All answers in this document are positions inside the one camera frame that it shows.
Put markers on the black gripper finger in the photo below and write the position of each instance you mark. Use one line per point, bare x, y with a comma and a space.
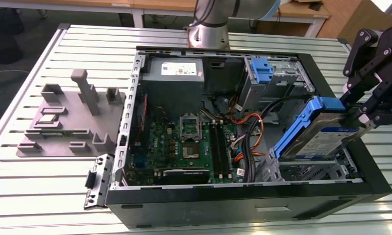
360, 49
389, 102

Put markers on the hard disk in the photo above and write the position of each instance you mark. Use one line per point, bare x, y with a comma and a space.
328, 142

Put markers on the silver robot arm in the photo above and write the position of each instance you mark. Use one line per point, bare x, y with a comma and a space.
209, 36

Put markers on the metal disk bay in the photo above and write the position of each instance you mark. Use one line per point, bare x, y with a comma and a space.
308, 162

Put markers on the wooden cabinet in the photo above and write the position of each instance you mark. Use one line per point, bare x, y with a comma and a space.
353, 14

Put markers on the blue plastic drive latch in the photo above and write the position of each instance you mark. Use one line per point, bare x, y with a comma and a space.
262, 71

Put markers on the metal optical drive cage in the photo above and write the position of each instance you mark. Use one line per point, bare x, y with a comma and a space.
253, 95

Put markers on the black RAM slot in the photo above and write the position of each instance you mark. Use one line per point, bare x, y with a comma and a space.
225, 148
217, 148

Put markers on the grey power supply unit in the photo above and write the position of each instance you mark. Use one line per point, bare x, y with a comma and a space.
173, 98

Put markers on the CPU socket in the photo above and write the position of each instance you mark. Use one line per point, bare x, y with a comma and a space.
193, 150

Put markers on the black PC case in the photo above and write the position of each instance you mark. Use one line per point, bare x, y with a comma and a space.
215, 203

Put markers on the black graphics card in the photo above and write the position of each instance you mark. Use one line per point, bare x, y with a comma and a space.
183, 176

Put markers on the green motherboard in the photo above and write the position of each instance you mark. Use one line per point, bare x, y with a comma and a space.
165, 156

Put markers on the blue expansion slot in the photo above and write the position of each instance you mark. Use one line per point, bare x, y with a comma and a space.
139, 162

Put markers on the grey parts rack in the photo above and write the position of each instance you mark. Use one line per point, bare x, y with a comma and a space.
75, 122

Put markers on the silver CPU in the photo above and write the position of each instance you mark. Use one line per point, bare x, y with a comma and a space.
49, 119

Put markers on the green RAM stick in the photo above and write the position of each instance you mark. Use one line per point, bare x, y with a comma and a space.
53, 134

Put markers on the wooden desk white frame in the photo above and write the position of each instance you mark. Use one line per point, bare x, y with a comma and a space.
301, 13

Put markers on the metal card retention bracket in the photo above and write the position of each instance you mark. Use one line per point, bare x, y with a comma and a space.
102, 181

